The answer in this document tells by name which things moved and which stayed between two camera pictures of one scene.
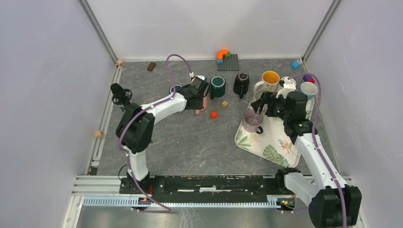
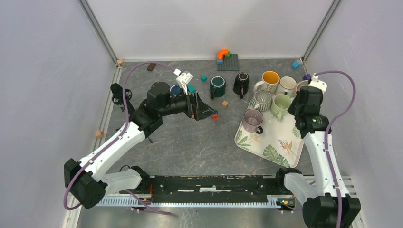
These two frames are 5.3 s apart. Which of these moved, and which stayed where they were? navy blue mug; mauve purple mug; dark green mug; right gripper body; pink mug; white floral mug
Moved: right gripper body; pink mug
Stayed: white floral mug; dark green mug; mauve purple mug; navy blue mug
